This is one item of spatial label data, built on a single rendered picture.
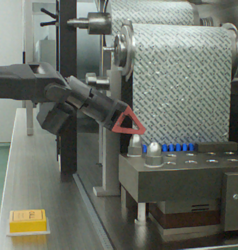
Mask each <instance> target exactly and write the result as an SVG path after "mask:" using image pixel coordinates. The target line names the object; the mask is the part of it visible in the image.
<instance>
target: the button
mask: <svg viewBox="0 0 238 250"><path fill-rule="evenodd" d="M41 231H46V216H45V210H44V209H39V210H14V211H10V218H9V233H21V232H23V233H27V232H41Z"/></svg>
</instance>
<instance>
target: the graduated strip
mask: <svg viewBox="0 0 238 250"><path fill-rule="evenodd" d="M72 176H73V179H74V182H75V184H76V186H77V188H78V190H79V192H80V195H81V198H82V200H83V202H84V204H85V207H86V208H87V212H88V214H89V216H90V218H91V220H92V222H93V225H94V227H95V230H96V231H97V234H98V236H99V239H100V241H101V243H102V245H103V248H104V249H105V250H117V248H116V245H115V244H114V242H113V240H112V238H111V235H110V234H109V232H108V230H107V228H106V226H105V224H104V222H103V220H102V218H101V216H100V215H99V212H98V210H97V208H96V206H95V204H94V203H93V200H92V198H91V197H90V195H89V193H88V192H87V188H86V187H85V185H84V183H83V181H82V180H81V178H80V175H79V174H72Z"/></svg>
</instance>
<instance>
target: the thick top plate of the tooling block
mask: <svg viewBox="0 0 238 250"><path fill-rule="evenodd" d="M127 154H128V153H119V167H118V180H119V181H120V182H121V183H122V185H123V186H124V187H125V188H126V189H127V191H128V193H130V194H131V196H132V197H133V198H134V199H135V200H136V202H137V203H154V202H163V201H180V200H195V199H212V198H221V197H222V177H223V172H233V171H238V149H237V151H216V152H197V151H172V152H161V154H162V155H163V164H164V167H161V168H149V167H146V166H144V164H145V157H146V154H147V152H144V154H145V156H144V157H128V155H127Z"/></svg>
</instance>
